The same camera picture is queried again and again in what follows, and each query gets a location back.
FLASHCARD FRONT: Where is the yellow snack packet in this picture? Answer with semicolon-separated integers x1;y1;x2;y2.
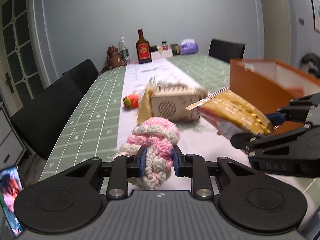
185;87;274;139

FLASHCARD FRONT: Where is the pink white knitted toy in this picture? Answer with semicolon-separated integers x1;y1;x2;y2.
119;117;180;190

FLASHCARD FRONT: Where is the orange crochet strawberry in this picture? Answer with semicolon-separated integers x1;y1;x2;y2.
123;94;140;109

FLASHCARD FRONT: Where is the orange storage box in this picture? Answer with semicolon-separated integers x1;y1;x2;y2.
229;58;320;136

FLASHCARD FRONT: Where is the dark jacket on sofa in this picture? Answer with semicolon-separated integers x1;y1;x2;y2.
300;53;320;78

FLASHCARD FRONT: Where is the wooden speaker box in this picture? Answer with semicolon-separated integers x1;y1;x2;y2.
137;77;208;124

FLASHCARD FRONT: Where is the beige interior door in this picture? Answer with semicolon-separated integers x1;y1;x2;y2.
261;0;291;63

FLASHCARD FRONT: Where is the black chair right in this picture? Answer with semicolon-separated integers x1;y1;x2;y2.
208;39;246;63

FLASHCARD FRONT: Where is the black chair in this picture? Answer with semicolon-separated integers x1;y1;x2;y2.
62;59;98;95
11;75;83;160
208;39;246;63

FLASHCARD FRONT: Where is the black chair near left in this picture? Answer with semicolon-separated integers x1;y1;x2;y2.
11;75;83;160

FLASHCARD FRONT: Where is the black chair far left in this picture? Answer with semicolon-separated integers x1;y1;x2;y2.
62;59;98;95

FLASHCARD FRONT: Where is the brown bear plush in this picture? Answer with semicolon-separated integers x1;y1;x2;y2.
98;46;127;75

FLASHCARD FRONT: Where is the framed picture right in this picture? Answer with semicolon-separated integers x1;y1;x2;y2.
311;0;320;32

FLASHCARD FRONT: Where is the clear water bottle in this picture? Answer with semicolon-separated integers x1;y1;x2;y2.
119;36;130;64

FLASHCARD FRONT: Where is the white cabinet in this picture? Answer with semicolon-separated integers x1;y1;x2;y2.
0;102;27;170

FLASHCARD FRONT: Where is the white box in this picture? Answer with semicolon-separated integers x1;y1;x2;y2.
151;49;173;61

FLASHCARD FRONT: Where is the smartphone with lit screen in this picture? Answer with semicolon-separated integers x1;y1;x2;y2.
1;166;23;237

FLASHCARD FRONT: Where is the purple tissue pack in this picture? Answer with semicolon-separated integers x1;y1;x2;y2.
180;38;199;55

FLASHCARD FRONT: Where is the dark glass jar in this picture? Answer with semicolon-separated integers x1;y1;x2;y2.
170;43;180;56

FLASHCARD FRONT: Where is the brown liquor bottle red label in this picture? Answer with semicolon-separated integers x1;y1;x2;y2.
136;29;152;64

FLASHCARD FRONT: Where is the black jar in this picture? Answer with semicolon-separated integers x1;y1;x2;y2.
150;45;158;52

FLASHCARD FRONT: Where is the glass panel door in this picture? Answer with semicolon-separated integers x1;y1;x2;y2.
1;0;46;115

